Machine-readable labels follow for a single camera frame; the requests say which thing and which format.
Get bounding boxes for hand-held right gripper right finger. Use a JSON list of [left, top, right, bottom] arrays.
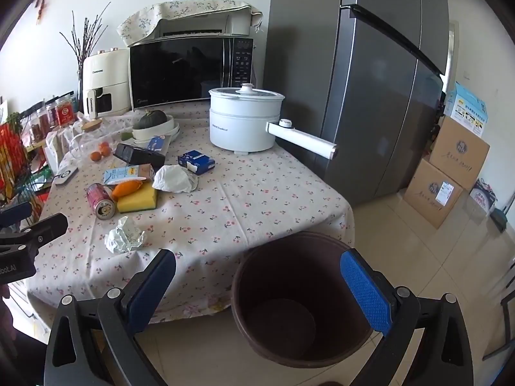
[[340, 248, 475, 386]]

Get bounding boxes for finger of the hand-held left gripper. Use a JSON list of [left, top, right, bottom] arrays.
[[0, 212, 69, 259], [0, 202, 33, 228]]

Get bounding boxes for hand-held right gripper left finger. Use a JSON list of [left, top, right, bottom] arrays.
[[43, 248, 178, 386]]

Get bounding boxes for white paper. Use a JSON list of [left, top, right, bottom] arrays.
[[105, 216, 145, 255]]

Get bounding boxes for red drink can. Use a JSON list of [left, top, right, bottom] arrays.
[[87, 183, 117, 220]]

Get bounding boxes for brown trash bin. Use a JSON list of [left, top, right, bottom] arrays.
[[231, 231, 375, 368]]

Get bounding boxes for yellow sponge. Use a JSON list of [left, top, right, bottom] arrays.
[[116, 182, 158, 214]]

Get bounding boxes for orange peel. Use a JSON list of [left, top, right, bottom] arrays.
[[111, 179, 143, 198]]

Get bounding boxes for small drink carton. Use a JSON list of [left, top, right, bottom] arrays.
[[103, 163, 155, 186]]

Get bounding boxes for white plastic bag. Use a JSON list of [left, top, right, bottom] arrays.
[[152, 164, 199, 194]]

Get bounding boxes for black plastic food tray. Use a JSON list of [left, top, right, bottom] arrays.
[[113, 143, 166, 166]]

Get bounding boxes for red yellow snack packet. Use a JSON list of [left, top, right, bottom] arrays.
[[0, 123, 29, 194]]

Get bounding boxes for white paper bag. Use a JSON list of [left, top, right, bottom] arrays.
[[44, 131, 69, 173]]

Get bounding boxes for clear spice jar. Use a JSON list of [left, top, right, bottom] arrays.
[[31, 108, 48, 142], [44, 102, 59, 130]]

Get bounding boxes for glass teapot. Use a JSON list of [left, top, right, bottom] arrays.
[[69, 118, 113, 161]]

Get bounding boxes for red label jar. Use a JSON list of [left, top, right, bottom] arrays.
[[54, 96, 78, 127]]

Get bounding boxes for large cardboard box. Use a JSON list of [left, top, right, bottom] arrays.
[[403, 159, 475, 230]]

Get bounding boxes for cherry print tablecloth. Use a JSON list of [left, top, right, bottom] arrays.
[[26, 100, 355, 324]]

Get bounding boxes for blue white small box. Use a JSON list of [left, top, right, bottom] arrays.
[[177, 150, 215, 175]]

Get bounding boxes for printed bag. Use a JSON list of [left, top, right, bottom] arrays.
[[469, 179, 497, 214]]

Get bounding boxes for dark green squash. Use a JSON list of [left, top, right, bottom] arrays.
[[139, 109, 169, 130]]

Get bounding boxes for cream air fryer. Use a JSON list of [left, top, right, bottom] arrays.
[[82, 48, 131, 118]]

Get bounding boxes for white electric pot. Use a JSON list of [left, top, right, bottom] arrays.
[[208, 88, 339, 159]]

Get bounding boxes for dried branches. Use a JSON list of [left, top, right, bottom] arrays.
[[60, 2, 111, 73]]

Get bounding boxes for grey refrigerator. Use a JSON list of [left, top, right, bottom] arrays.
[[263, 0, 450, 210]]

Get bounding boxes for black microwave oven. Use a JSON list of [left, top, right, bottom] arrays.
[[129, 34, 255, 111]]

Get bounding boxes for blue white carton box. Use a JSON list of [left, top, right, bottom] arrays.
[[444, 81, 488, 137]]

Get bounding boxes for glass pot lid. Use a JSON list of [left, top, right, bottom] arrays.
[[209, 84, 286, 103]]

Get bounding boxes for white countertop appliance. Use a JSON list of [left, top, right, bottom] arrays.
[[155, 15, 251, 38]]

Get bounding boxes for floral cover cloth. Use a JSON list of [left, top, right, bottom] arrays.
[[117, 2, 264, 48]]

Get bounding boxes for black wire rack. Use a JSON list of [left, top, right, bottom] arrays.
[[0, 169, 53, 226]]

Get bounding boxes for white wireless charger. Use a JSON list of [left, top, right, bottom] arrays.
[[52, 166, 79, 187]]

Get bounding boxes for white saucepan with green handle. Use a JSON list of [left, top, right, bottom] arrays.
[[132, 115, 175, 141]]

